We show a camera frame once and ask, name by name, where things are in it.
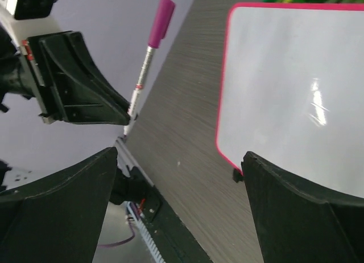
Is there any white slotted cable duct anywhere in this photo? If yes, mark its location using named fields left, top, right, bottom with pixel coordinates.
left=126, top=202, right=165, bottom=263

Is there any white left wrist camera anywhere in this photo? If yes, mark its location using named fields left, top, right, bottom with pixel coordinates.
left=1, top=0, right=61, bottom=47

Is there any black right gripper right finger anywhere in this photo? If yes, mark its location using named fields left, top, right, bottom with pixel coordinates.
left=241, top=151, right=363, bottom=262

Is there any white marker with pink cap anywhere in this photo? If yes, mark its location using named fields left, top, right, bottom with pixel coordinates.
left=122, top=0, right=176, bottom=141

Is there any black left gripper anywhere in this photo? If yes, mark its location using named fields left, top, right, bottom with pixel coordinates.
left=1, top=28, right=130, bottom=125

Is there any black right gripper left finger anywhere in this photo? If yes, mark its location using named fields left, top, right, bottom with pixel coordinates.
left=1, top=147, right=117, bottom=263

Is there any pink framed whiteboard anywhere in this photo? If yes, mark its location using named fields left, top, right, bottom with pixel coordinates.
left=216, top=2, right=363, bottom=197

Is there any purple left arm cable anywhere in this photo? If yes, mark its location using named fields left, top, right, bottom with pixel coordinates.
left=98, top=225, right=136, bottom=248

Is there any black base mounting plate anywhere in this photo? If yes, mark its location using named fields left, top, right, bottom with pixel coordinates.
left=110, top=169, right=212, bottom=263

